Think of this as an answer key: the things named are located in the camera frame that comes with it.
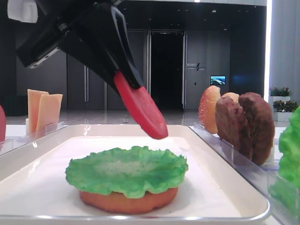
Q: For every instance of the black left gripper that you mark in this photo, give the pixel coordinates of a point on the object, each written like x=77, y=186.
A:
x=74, y=28

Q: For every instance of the red tomato slice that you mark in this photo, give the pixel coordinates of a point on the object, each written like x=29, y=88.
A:
x=2, y=125
x=142, y=107

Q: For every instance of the inner orange cheese slice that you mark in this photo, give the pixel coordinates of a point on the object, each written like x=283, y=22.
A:
x=49, y=110

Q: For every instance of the orange cheese slice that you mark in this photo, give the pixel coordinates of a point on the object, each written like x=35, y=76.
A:
x=33, y=107
x=49, y=110

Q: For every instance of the outer orange cheese slice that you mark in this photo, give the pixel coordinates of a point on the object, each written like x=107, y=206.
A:
x=33, y=107

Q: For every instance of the green lettuce leaf on bun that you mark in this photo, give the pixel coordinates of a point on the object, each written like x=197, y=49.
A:
x=130, y=172

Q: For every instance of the inner brown meat patty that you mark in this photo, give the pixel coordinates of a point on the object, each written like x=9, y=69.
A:
x=232, y=126

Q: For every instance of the brown meat patty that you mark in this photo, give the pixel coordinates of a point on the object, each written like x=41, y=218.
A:
x=232, y=126
x=262, y=128

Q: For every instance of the bun base under lettuce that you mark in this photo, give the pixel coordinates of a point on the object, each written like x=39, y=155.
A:
x=118, y=203

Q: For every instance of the outer brown meat patty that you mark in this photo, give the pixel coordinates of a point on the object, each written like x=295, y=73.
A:
x=262, y=128

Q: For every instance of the green lettuce leaf in holder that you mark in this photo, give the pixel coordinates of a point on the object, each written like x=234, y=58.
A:
x=288, y=159

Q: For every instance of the dark double door left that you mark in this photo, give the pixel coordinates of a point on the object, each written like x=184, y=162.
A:
x=85, y=89

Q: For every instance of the open dark doorway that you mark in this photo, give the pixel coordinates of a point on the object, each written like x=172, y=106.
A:
x=166, y=69

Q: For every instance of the inner sesame bun half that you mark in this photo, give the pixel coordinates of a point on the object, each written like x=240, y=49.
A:
x=207, y=108

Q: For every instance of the outer bun half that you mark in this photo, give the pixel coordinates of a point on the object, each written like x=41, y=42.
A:
x=232, y=95

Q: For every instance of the white rectangular metal tray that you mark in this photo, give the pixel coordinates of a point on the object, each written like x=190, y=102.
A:
x=34, y=191

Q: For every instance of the upper potted plant planter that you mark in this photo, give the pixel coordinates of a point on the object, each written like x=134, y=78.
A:
x=279, y=94

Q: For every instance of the potted plant planter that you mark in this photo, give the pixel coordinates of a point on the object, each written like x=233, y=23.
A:
x=284, y=109
x=279, y=94

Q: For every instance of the lower potted plant planter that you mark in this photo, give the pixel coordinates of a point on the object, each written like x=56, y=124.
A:
x=284, y=109

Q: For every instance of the small wall display screen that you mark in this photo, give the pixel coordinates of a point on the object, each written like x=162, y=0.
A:
x=217, y=80

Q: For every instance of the left clear acrylic rail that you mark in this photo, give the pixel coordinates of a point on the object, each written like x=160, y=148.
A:
x=18, y=137

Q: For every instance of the clear acrylic rail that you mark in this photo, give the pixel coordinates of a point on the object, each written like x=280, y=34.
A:
x=18, y=137
x=261, y=177

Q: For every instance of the right clear acrylic rail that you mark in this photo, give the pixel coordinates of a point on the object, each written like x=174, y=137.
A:
x=261, y=177

